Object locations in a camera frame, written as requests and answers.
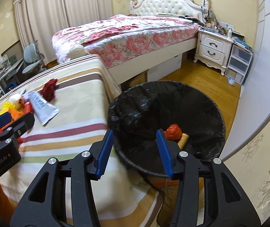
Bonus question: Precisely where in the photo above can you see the orange red plastic bag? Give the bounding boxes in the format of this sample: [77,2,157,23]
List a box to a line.
[164,124,182,141]

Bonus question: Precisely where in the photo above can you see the black lined trash bin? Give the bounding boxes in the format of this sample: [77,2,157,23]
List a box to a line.
[108,81,226,177]

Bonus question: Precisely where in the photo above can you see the yellow foam fruit net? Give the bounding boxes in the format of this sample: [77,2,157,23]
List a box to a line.
[0,101,15,116]

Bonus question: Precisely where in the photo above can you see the orange foam fruit net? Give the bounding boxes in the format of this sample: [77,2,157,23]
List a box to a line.
[8,109,25,121]

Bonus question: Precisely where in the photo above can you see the white crumpled paper ball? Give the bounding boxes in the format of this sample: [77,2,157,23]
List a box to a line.
[8,93,22,105]

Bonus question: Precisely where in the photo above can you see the red snack wrapper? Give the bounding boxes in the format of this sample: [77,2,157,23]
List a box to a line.
[24,101,33,114]

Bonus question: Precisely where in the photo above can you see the white squeeze tube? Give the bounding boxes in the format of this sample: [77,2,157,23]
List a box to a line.
[29,91,59,126]

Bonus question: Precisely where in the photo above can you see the study desk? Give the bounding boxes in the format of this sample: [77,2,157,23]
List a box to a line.
[0,59,24,94]

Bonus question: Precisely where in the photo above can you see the dark red crumpled cloth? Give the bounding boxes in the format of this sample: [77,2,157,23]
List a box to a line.
[40,79,58,101]

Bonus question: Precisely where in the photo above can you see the striped beige bed cover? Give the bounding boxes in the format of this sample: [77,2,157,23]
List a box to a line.
[0,55,163,226]

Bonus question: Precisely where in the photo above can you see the light blue desk chair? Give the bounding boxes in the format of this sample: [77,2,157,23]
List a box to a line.
[22,40,47,74]

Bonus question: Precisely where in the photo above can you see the white storage box under bed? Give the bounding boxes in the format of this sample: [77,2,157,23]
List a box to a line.
[147,54,183,82]

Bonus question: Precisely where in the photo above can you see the floral pink bedspread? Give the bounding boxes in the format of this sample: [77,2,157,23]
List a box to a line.
[52,14,201,68]

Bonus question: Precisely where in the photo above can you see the white nightstand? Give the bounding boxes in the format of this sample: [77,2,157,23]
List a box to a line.
[193,28,233,76]

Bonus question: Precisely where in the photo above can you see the beige curtains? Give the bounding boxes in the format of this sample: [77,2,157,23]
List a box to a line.
[14,0,113,65]

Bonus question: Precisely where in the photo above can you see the clear plastic drawer unit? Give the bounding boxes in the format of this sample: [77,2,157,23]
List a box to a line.
[225,43,253,85]

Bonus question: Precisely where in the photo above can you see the white tufted headboard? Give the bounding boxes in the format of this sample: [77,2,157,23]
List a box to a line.
[129,0,210,21]

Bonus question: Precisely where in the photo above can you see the white bed frame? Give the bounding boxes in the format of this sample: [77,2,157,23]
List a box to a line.
[108,37,197,84]

